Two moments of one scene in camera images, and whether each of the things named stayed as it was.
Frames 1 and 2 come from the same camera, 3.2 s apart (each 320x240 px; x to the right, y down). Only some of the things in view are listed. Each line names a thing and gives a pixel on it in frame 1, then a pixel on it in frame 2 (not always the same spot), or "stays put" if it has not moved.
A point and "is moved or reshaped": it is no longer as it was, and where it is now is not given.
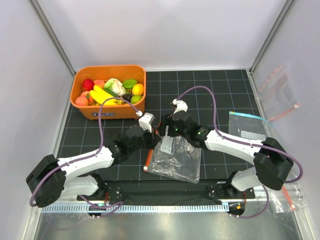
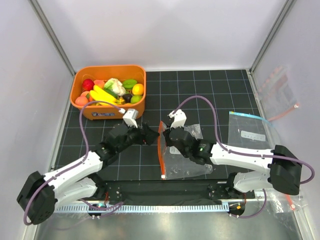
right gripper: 166,120 to 167,139
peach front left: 81,100 stays put
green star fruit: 128,84 stays put
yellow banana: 99,95 stays put
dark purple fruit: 127,97 stays put
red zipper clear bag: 175,157 is moved or reshaped
